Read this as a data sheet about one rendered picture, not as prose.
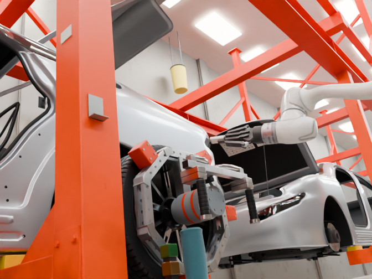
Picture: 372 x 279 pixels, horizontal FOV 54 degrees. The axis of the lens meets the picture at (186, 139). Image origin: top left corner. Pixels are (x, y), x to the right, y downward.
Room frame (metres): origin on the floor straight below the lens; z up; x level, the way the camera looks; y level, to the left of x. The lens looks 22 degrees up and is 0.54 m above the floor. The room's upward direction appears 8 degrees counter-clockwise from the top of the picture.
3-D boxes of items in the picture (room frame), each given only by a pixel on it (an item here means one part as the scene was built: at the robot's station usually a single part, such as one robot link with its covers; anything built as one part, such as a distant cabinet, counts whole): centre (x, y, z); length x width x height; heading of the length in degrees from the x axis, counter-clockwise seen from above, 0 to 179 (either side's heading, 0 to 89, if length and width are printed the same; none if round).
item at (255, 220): (1.59, -0.25, 0.83); 0.04 x 0.04 x 0.16
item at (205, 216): (1.33, -0.03, 0.83); 0.04 x 0.04 x 0.16
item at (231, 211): (1.86, -0.15, 0.85); 0.09 x 0.08 x 0.07; 141
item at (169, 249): (1.13, 0.10, 0.64); 0.04 x 0.04 x 0.04; 51
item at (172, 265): (1.13, 0.10, 0.59); 0.04 x 0.04 x 0.04; 51
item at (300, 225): (6.14, -1.90, 1.49); 4.95 x 1.86 x 1.59; 141
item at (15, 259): (1.49, 0.74, 0.71); 0.14 x 0.14 x 0.05; 51
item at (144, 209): (1.61, 0.04, 0.85); 0.54 x 0.07 x 0.54; 141
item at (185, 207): (1.56, -0.01, 0.85); 0.21 x 0.14 x 0.14; 51
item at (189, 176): (1.35, -0.01, 0.93); 0.09 x 0.05 x 0.05; 51
